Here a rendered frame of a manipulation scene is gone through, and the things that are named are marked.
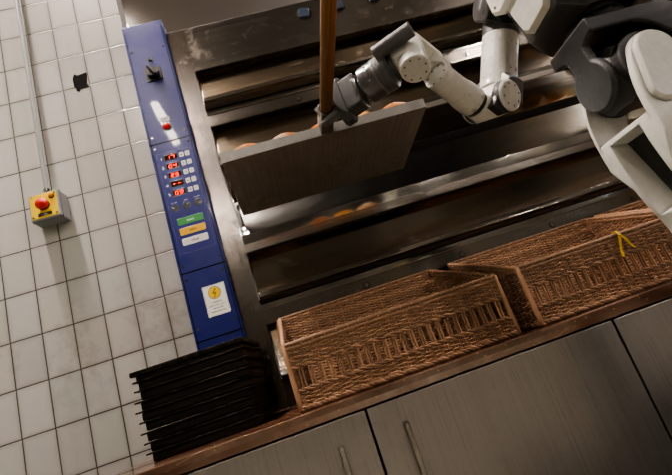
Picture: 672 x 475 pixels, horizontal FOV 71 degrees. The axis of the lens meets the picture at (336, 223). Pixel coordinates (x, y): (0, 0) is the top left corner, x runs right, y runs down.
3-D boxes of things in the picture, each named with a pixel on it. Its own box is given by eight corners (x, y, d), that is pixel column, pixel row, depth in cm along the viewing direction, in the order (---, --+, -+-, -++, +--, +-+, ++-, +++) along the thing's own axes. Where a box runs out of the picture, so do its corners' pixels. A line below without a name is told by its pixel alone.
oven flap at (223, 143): (223, 169, 173) (215, 135, 185) (640, 53, 197) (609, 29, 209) (220, 161, 169) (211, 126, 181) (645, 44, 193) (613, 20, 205)
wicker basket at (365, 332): (299, 403, 147) (275, 319, 155) (462, 346, 156) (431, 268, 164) (296, 415, 101) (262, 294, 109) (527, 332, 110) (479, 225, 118)
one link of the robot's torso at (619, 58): (647, 113, 96) (618, 66, 99) (699, 72, 83) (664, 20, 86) (592, 130, 94) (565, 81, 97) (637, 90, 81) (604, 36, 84)
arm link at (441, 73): (387, 46, 108) (428, 77, 114) (392, 65, 102) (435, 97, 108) (406, 23, 104) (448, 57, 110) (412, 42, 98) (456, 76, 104)
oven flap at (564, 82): (219, 165, 158) (231, 195, 176) (671, 40, 182) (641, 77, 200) (217, 159, 159) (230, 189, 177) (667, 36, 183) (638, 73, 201)
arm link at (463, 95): (425, 99, 111) (478, 137, 120) (457, 84, 103) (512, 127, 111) (436, 62, 114) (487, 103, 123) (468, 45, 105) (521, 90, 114)
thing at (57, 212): (42, 229, 164) (38, 203, 166) (71, 220, 165) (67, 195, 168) (30, 222, 157) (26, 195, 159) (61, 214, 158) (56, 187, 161)
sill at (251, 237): (246, 249, 171) (243, 239, 172) (666, 121, 195) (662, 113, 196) (243, 245, 165) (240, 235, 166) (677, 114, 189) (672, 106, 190)
